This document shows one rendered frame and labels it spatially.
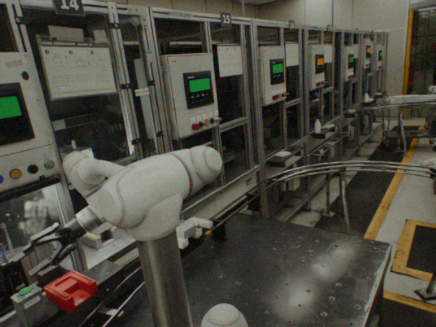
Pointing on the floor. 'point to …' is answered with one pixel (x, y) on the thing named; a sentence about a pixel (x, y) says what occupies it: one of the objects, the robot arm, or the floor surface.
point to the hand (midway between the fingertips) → (29, 262)
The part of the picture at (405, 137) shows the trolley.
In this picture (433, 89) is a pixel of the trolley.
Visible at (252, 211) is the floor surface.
